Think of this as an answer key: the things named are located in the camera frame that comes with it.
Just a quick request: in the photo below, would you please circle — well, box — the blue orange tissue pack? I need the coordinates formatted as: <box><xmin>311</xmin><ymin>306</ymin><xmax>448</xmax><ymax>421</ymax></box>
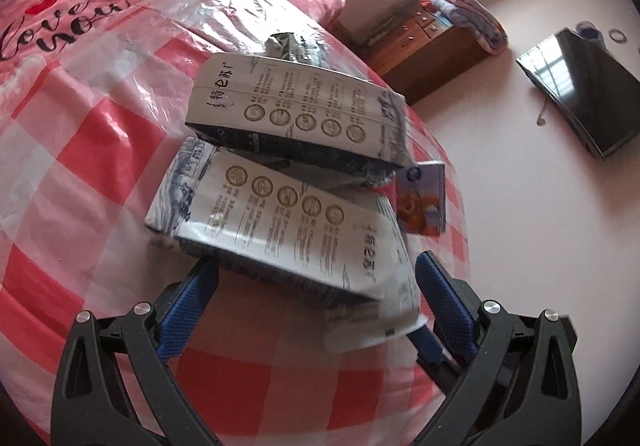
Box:
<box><xmin>395</xmin><ymin>161</ymin><xmax>446</xmax><ymax>236</ymax></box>

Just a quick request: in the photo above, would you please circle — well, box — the white milk carton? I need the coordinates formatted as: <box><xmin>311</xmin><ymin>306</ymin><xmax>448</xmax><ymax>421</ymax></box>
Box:
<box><xmin>144</xmin><ymin>137</ymin><xmax>426</xmax><ymax>353</ymax></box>
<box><xmin>186</xmin><ymin>53</ymin><xmax>412</xmax><ymax>178</ymax></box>

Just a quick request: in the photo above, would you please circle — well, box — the brown wooden dresser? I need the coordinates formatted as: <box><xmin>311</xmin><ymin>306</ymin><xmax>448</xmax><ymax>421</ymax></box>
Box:
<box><xmin>362</xmin><ymin>2</ymin><xmax>490</xmax><ymax>105</ymax></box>

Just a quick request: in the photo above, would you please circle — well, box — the folded blanket on dresser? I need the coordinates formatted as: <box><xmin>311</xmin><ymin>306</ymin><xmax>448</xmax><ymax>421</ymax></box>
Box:
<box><xmin>430</xmin><ymin>0</ymin><xmax>509</xmax><ymax>55</ymax></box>

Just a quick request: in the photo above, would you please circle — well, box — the black wall television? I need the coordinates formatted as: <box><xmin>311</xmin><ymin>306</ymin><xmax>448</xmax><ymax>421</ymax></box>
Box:
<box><xmin>516</xmin><ymin>28</ymin><xmax>639</xmax><ymax>160</ymax></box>

